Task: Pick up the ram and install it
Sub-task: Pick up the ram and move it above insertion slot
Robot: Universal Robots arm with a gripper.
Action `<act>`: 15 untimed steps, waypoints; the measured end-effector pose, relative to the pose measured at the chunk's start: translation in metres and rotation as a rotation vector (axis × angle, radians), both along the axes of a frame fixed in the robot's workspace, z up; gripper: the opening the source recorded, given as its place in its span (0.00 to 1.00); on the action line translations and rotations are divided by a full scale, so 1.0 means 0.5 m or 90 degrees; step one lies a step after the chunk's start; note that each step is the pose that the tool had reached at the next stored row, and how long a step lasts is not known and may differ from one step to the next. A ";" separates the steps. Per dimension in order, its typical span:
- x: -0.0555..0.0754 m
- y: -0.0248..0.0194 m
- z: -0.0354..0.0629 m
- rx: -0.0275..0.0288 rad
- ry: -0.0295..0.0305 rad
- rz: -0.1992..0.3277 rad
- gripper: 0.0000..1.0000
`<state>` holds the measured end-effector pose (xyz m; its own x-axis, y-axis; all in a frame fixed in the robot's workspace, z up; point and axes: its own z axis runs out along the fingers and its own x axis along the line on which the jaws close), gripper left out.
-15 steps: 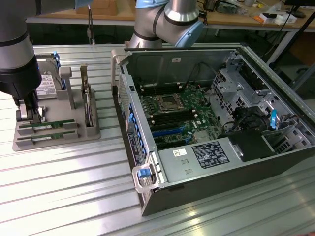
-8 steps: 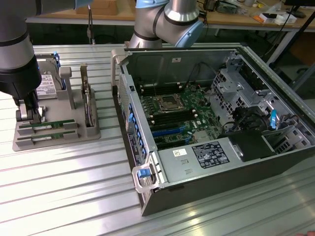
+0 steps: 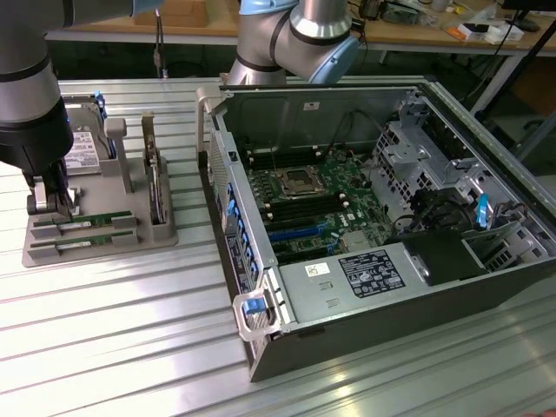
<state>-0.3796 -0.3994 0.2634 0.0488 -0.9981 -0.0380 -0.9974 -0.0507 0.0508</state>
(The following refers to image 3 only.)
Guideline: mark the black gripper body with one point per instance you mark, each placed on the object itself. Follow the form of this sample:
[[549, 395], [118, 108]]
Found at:
[[35, 143]]

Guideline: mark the green RAM stick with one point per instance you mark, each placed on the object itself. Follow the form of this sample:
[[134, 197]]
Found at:
[[104, 218], [100, 240]]

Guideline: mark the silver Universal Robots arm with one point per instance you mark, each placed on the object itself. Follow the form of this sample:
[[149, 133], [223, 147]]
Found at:
[[26, 65]]

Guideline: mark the black RAM slot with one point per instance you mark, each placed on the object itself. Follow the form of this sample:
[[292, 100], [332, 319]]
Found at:
[[286, 161], [282, 153], [304, 200]]

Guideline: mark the person's hand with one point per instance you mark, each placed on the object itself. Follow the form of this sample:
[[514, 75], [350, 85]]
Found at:
[[543, 414]]

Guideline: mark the silver hard disk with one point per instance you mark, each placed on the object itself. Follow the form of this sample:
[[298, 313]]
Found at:
[[84, 147]]

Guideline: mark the grey parts rack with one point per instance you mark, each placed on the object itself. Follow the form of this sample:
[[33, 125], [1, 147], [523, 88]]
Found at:
[[130, 243]]

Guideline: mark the blue disk caddy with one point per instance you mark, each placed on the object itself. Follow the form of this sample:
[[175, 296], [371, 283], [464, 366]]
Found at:
[[99, 102]]

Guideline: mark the blue card retainer strip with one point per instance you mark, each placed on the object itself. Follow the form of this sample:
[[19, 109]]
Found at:
[[243, 234]]

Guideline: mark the blue case latch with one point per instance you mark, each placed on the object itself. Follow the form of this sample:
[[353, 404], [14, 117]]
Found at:
[[252, 305]]

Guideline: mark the blue expansion slot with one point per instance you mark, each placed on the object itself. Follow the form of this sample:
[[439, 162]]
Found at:
[[295, 232]]

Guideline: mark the CPU socket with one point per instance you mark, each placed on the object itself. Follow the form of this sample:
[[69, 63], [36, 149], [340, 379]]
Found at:
[[299, 181]]

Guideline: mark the silver power supply unit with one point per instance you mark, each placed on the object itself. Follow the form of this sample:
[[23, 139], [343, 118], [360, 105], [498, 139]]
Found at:
[[313, 295]]

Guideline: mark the green motherboard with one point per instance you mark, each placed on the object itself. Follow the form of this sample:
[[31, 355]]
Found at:
[[347, 182]]

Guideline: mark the silver chipset heatsink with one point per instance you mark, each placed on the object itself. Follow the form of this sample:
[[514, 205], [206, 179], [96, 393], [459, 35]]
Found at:
[[355, 241]]

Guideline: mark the open black PC case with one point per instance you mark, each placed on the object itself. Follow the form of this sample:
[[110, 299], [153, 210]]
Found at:
[[391, 313]]

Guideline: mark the perforated metal disk bay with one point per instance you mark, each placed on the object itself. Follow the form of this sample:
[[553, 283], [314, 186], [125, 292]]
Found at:
[[408, 165]]

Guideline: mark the black fan shroud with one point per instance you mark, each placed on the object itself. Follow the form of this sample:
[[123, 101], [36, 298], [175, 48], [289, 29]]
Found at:
[[438, 256]]

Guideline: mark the wooden desk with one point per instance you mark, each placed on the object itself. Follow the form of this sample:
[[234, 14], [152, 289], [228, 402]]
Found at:
[[412, 37]]

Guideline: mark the blue disk bay lever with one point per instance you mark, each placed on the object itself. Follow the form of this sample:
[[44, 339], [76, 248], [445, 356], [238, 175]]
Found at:
[[483, 213]]

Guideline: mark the orange and white box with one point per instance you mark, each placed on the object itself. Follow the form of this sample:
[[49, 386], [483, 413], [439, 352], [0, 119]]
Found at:
[[467, 31]]

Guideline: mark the white flat box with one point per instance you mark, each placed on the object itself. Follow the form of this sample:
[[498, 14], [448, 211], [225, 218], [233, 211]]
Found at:
[[504, 34]]

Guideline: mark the black tripod pole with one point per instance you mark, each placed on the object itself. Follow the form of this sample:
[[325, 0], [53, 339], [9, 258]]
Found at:
[[527, 52]]

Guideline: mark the black monitor stand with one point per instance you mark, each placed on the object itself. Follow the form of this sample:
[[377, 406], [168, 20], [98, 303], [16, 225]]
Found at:
[[523, 17]]

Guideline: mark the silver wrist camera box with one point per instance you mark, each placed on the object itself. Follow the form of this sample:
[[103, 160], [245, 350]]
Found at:
[[41, 195]]

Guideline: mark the graphics card with metal bracket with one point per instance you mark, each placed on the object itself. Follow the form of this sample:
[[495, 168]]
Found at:
[[153, 174]]

